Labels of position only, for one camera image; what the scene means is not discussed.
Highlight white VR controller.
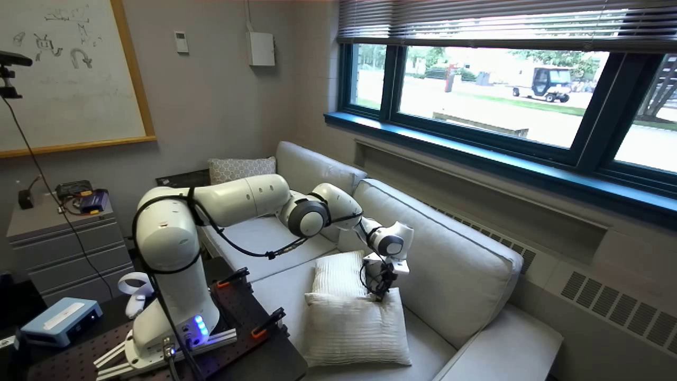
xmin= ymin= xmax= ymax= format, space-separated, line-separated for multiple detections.
xmin=119 ymin=272 xmax=155 ymax=318

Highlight light grey couch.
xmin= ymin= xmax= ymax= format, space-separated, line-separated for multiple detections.
xmin=205 ymin=142 xmax=562 ymax=381

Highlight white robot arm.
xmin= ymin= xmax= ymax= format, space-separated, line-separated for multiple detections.
xmin=92 ymin=174 xmax=412 ymax=381

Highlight black camera on stand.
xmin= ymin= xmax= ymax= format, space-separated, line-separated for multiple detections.
xmin=0 ymin=50 xmax=33 ymax=99

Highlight items on cabinet top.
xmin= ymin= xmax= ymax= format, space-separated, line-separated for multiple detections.
xmin=57 ymin=181 xmax=108 ymax=216

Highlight white wall box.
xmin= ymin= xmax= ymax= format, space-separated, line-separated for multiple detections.
xmin=250 ymin=32 xmax=274 ymax=67

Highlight large white striped pillow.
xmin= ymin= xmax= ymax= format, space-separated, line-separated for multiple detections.
xmin=303 ymin=251 xmax=410 ymax=367

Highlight wood framed whiteboard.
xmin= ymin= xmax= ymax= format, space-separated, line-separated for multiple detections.
xmin=0 ymin=0 xmax=155 ymax=159

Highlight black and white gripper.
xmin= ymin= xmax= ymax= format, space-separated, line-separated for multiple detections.
xmin=360 ymin=254 xmax=410 ymax=301

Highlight grey patterned pillow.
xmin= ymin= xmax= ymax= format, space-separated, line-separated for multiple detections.
xmin=207 ymin=157 xmax=274 ymax=184

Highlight wall radiator vent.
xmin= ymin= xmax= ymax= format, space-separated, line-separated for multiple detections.
xmin=453 ymin=214 xmax=677 ymax=357

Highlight white thermostat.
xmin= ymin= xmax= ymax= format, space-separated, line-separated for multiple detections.
xmin=173 ymin=29 xmax=191 ymax=56

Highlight grey drawer cabinet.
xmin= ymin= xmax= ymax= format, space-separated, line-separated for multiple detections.
xmin=6 ymin=195 xmax=134 ymax=304

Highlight teal framed window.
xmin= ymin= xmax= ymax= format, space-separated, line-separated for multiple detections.
xmin=326 ymin=43 xmax=677 ymax=229

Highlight blue and white box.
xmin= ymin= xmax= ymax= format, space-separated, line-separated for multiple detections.
xmin=21 ymin=297 xmax=104 ymax=348

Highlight grey window blinds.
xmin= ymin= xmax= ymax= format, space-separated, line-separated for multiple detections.
xmin=338 ymin=0 xmax=677 ymax=54

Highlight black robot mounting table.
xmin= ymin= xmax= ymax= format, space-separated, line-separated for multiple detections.
xmin=26 ymin=258 xmax=307 ymax=381

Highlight orange handled clamp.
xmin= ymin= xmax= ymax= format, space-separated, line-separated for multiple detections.
xmin=212 ymin=267 xmax=250 ymax=290
xmin=250 ymin=306 xmax=286 ymax=338

